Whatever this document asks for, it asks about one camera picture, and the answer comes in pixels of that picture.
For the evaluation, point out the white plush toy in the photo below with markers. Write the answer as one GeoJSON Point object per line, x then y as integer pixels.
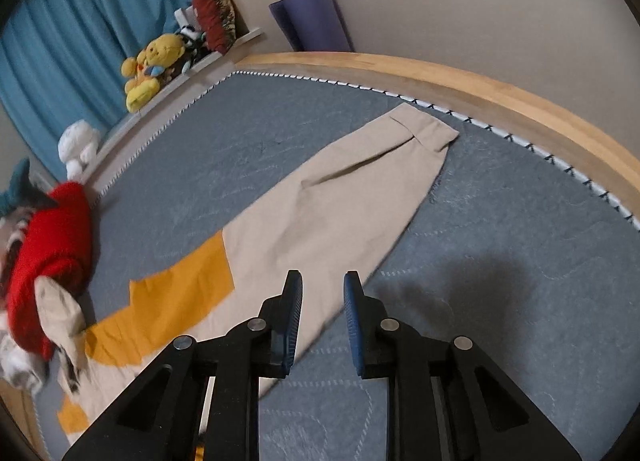
{"type": "Point", "coordinates": [77, 143]}

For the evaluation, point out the beige and yellow garment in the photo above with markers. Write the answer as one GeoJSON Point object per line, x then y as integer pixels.
{"type": "Point", "coordinates": [325, 201]}

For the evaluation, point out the yellow plush toy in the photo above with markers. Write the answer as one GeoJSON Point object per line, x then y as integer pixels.
{"type": "Point", "coordinates": [150, 66]}

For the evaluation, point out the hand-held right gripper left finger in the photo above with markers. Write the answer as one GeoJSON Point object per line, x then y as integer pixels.
{"type": "Point", "coordinates": [292, 321]}

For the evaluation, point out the purple rolled yoga mat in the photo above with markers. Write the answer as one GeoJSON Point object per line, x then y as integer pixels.
{"type": "Point", "coordinates": [312, 21]}

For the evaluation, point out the wooden bed frame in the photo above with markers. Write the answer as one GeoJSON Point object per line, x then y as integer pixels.
{"type": "Point", "coordinates": [450, 76]}

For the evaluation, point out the red folded blanket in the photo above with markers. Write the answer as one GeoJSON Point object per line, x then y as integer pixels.
{"type": "Point", "coordinates": [50, 251]}

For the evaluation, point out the teal shark plush toy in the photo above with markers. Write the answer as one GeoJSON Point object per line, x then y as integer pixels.
{"type": "Point", "coordinates": [20, 186]}

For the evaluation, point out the striped zebra plush toy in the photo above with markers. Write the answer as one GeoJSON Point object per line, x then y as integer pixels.
{"type": "Point", "coordinates": [192, 46]}

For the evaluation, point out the grey quilted mattress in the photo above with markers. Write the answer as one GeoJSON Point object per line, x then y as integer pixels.
{"type": "Point", "coordinates": [500, 221]}

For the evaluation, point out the blue curtain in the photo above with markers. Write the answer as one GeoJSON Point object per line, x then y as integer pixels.
{"type": "Point", "coordinates": [75, 16]}

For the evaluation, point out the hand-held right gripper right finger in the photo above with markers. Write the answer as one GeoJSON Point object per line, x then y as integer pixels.
{"type": "Point", "coordinates": [352, 321]}

